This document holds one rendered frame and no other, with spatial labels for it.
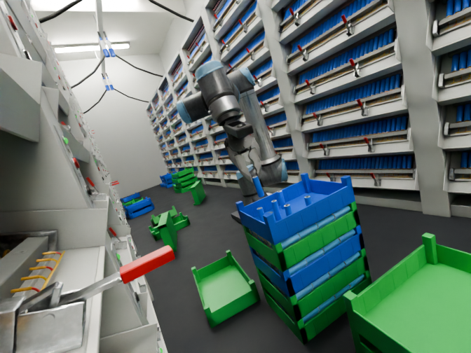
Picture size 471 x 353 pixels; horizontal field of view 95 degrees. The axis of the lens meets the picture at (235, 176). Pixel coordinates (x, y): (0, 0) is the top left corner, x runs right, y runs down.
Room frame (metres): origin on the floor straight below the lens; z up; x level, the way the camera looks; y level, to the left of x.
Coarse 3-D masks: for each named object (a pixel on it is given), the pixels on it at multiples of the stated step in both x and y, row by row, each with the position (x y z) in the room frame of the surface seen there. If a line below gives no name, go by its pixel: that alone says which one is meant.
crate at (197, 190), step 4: (196, 184) 2.40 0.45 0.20; (200, 184) 2.54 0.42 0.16; (188, 188) 2.30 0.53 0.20; (192, 188) 2.29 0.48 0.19; (196, 188) 2.34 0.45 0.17; (200, 188) 2.48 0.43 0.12; (192, 192) 2.30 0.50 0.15; (196, 192) 2.30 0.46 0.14; (200, 192) 2.44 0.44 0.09; (204, 192) 2.57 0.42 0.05; (196, 196) 2.29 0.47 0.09; (200, 196) 2.39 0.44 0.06; (204, 196) 2.51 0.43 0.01; (196, 200) 2.29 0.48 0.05; (200, 200) 2.34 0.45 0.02; (196, 204) 2.30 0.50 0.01
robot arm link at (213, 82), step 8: (208, 64) 0.68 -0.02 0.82; (216, 64) 0.68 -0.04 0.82; (200, 72) 0.68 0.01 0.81; (208, 72) 0.67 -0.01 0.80; (216, 72) 0.67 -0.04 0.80; (224, 72) 0.70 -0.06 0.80; (200, 80) 0.68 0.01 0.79; (208, 80) 0.67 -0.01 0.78; (216, 80) 0.66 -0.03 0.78; (224, 80) 0.68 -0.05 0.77; (200, 88) 0.70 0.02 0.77; (208, 88) 0.67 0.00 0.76; (216, 88) 0.66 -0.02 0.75; (224, 88) 0.66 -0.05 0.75; (232, 88) 0.74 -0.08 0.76; (208, 96) 0.67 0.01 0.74; (216, 96) 0.66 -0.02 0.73; (208, 104) 0.68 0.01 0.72
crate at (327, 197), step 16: (304, 176) 0.77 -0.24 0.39; (288, 192) 0.76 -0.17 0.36; (304, 192) 0.78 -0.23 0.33; (320, 192) 0.73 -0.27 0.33; (336, 192) 0.58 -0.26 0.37; (352, 192) 0.60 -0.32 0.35; (240, 208) 0.67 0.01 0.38; (256, 208) 0.71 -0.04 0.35; (272, 208) 0.73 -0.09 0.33; (304, 208) 0.54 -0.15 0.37; (320, 208) 0.56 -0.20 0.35; (336, 208) 0.58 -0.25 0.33; (256, 224) 0.57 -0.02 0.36; (272, 224) 0.50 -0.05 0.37; (288, 224) 0.52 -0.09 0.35; (304, 224) 0.54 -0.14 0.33; (272, 240) 0.50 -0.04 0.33
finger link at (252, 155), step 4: (252, 152) 0.63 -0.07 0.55; (256, 152) 0.63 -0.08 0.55; (248, 156) 0.64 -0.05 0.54; (252, 156) 0.63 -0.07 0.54; (256, 156) 0.63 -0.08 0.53; (252, 160) 0.63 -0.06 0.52; (256, 160) 0.63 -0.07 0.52; (260, 160) 0.63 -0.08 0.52; (256, 164) 0.62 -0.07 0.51; (260, 164) 0.63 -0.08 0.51; (256, 168) 0.62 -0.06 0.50; (260, 168) 0.62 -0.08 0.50; (256, 172) 0.63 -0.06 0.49; (260, 172) 0.62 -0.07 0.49; (260, 176) 0.62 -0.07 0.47
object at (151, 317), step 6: (138, 282) 0.75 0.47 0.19; (144, 282) 0.82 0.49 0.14; (144, 288) 0.75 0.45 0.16; (150, 300) 0.69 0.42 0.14; (150, 306) 0.66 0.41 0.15; (150, 312) 0.62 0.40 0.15; (150, 318) 0.60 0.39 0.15; (156, 318) 0.60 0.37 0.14; (162, 336) 0.52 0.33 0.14; (162, 342) 0.50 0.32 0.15; (162, 348) 0.48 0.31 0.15
